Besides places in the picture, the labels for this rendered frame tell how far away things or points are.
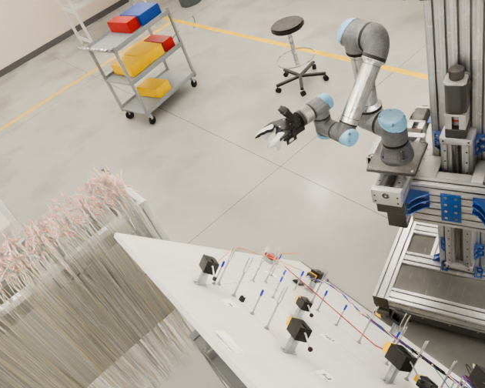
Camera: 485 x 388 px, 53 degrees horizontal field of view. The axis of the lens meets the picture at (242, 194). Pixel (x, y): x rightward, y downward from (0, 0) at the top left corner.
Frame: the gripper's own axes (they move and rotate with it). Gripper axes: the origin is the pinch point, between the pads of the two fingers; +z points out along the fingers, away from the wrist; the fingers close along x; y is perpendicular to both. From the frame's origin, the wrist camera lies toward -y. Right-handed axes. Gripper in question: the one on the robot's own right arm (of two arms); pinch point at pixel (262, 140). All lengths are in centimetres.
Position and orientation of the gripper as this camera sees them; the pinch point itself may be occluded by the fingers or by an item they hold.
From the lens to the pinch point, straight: 196.7
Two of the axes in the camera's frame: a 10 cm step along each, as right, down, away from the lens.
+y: 2.2, 6.4, 7.3
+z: -7.9, 5.6, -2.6
